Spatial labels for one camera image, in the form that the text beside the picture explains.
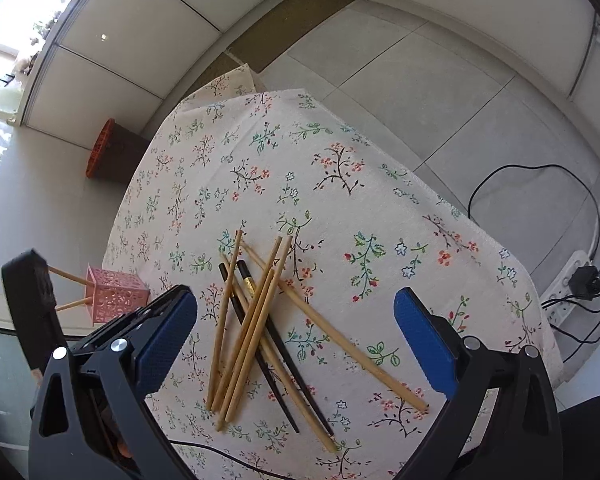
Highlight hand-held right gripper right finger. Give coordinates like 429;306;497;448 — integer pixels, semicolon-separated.
393;287;563;480

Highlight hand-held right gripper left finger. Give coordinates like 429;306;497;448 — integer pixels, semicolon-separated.
28;285;198;480

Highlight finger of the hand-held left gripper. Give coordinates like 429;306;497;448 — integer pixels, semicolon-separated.
1;248;67;372

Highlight pink perforated utensil basket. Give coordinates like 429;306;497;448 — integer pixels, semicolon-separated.
84;266;151;324

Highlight glass sliding door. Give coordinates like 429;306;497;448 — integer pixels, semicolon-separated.
0;322;43;461

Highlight white power strip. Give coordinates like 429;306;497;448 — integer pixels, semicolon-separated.
540;250;595;332

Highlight brown bin with orange rim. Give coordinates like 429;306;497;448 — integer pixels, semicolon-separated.
84;118;149;184

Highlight floral tablecloth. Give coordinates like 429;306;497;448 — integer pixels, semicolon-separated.
102;65;566;480

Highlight black power adapter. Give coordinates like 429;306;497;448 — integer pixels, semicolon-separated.
567;265;600;299

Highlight windowsill plants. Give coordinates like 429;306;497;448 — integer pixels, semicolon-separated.
10;7;68;78

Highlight white cabinet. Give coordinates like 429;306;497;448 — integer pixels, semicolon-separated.
20;0;600;151

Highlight black power cable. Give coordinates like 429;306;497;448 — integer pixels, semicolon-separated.
540;240;600;367

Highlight black floor cable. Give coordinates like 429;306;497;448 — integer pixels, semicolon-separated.
467;163;600;273

